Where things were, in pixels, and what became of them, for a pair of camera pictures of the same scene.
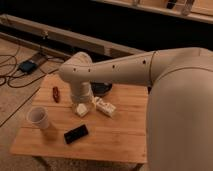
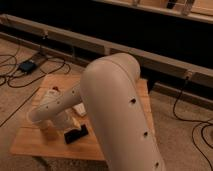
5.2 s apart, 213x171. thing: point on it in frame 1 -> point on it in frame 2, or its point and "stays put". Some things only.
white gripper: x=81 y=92 -> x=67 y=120
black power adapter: x=27 y=67 stays put
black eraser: x=75 y=134 stays put
